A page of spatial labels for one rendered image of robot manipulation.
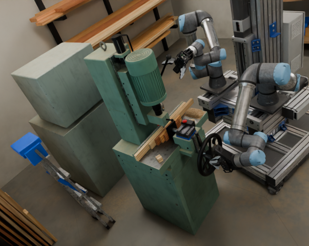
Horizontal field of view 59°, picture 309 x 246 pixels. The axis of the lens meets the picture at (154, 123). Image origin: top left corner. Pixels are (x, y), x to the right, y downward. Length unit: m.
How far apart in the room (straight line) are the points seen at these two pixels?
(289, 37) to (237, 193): 1.35
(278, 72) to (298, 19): 0.86
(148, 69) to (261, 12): 0.90
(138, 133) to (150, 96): 0.42
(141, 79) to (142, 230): 1.46
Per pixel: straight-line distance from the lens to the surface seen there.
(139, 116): 1.85
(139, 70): 1.55
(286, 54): 2.40
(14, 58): 3.75
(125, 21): 4.06
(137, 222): 2.64
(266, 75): 1.59
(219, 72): 2.34
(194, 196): 2.17
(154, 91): 1.63
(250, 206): 2.52
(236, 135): 1.54
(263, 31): 2.12
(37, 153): 2.02
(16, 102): 3.80
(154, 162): 1.73
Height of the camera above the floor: 2.09
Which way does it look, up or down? 36 degrees down
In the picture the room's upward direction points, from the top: 20 degrees counter-clockwise
